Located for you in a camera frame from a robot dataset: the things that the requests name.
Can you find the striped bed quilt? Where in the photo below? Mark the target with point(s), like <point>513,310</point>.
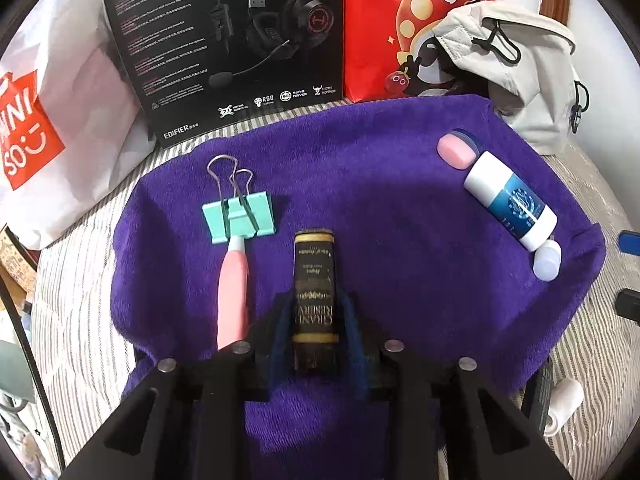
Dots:
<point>84,363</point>

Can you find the white Miniso plastic bag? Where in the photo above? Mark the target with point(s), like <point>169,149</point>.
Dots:
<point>71,127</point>

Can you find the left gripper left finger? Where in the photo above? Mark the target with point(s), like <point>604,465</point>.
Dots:
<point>187,421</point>

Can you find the blue white round bottle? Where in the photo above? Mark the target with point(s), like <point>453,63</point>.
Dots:
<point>511,201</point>

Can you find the red paper shopping bag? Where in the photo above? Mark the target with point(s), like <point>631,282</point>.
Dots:
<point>390,48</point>

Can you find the purple towel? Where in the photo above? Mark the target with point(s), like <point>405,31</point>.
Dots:
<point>418,254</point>

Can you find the small white cylinder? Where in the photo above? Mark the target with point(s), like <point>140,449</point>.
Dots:
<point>566,397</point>

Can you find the patterned brown notebook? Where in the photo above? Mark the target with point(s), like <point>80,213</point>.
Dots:
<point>20,264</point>

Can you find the black gold lighter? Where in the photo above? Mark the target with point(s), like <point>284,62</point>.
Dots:
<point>315,338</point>

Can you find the teal binder clip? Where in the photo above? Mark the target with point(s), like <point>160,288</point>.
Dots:
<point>246,214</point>

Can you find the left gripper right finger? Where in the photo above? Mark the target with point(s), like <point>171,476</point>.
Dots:
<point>436,406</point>

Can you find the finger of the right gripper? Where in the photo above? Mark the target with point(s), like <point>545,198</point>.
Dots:
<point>627,304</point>
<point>629,242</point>

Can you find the small white cap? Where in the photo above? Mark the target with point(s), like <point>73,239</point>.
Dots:
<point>547,261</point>

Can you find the pink blue small case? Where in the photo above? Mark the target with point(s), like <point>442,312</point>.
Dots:
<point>459,149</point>

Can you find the pink white highlighter pen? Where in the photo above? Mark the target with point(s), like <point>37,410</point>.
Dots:
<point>232,316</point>

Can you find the grey Nike waist bag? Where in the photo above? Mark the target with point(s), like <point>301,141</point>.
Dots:
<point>526,58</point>

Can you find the black headset box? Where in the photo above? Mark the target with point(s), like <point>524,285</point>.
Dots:
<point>200,65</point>

